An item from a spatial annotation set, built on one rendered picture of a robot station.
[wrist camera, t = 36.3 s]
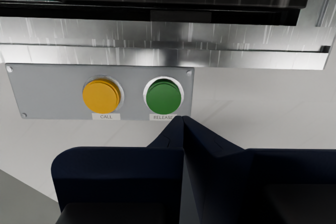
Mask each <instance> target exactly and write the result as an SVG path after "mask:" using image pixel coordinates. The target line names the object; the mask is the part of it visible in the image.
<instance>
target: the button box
mask: <svg viewBox="0 0 336 224"><path fill-rule="evenodd" d="M5 69H6V72H7V75H8V78H9V81H10V84H11V88H12V91H13V94H14V97H15V100H16V103H17V107H18V110H19V113H20V116H21V118H22V119H44V120H128V121H171V120H172V119H173V118H174V117H175V116H189V117H191V110H192V98H193V86H194V75H195V68H194V67H187V66H144V65H101V64H57V63H14V62H6V63H5ZM96 79H106V80H109V81H111V82H113V83H114V84H115V85H116V86H117V87H118V89H119V91H120V102H119V104H118V106H117V107H116V109H115V110H114V111H112V112H110V113H106V114H101V113H96V112H94V111H92V110H90V109H89V108H88V107H87V106H86V104H85V102H84V100H83V90H84V88H85V86H86V85H87V84H89V83H90V82H92V81H93V80H96ZM160 80H168V81H171V82H173V83H175V84H176V85H177V87H178V88H179V90H180V94H181V103H180V105H179V107H178V108H177V110H175V111H174V112H172V113H170V114H158V113H155V112H153V111H152V110H151V109H150V108H149V107H148V105H147V101H146V95H147V91H148V89H149V87H150V86H151V85H152V84H153V83H154V82H156V81H160Z"/></svg>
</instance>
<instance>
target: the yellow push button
mask: <svg viewBox="0 0 336 224"><path fill-rule="evenodd" d="M82 97H83V101H84V103H85V104H86V106H87V107H88V108H89V109H90V110H92V111H93V112H95V113H98V114H108V113H111V112H112V111H114V110H115V109H116V108H117V106H118V105H119V103H120V100H121V93H120V90H119V88H118V87H117V86H116V85H115V84H114V83H113V82H112V81H110V80H107V79H104V78H99V79H95V80H93V81H91V82H90V83H88V84H87V85H86V86H85V88H84V90H83V93H82Z"/></svg>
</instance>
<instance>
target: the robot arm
mask: <svg viewBox="0 0 336 224"><path fill-rule="evenodd" d="M184 158H185V162H186V166H187V171H188V175H189V179H190V183H191V188H192V192H193V196H194V200H195V205H196V209H197V213H198V217H199V222H200V224H336V149H296V148H247V149H243V148H241V147H240V146H238V145H236V144H234V143H232V142H230V141H228V140H226V139H225V138H223V137H221V136H220V135H218V134H216V133H215V132H213V131H212V130H210V129H208V128H207V127H205V126H204V125H202V124H200V123H199V122H197V121H196V120H194V119H192V118H191V117H189V116H180V115H176V116H175V117H174V118H173V119H172V120H171V121H170V123H169V124H168V125H167V126H166V127H165V128H164V130H163V131H162V132H161V133H160V134H159V135H158V137H157V138H156V139H155V140H154V141H153V142H151V143H150V144H149V145H148V146H147V147H119V146H78V147H73V148H70V149H67V150H65V151H63V152H61V153H60V154H59V155H57V156H56V158H55V159H54V160H53V162H52V164H51V169H50V170H51V177H52V180H53V184H54V188H55V192H56V196H57V200H58V204H59V208H60V212H61V215H60V216H59V218H58V220H57V221H56V223H55V224H179V222H180V208H181V195H182V181H183V168H184Z"/></svg>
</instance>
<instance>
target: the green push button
mask: <svg viewBox="0 0 336 224"><path fill-rule="evenodd" d="M181 100H182V96H181V92H180V90H179V88H178V86H177V85H176V84H175V83H173V82H172V81H169V80H158V81H156V82H154V83H153V84H152V85H151V86H150V87H149V88H148V90H147V94H146V103H147V105H148V107H149V108H150V109H151V110H152V111H153V112H155V113H157V114H160V115H167V114H171V113H173V112H174V111H176V110H177V109H178V107H179V106H180V104H181Z"/></svg>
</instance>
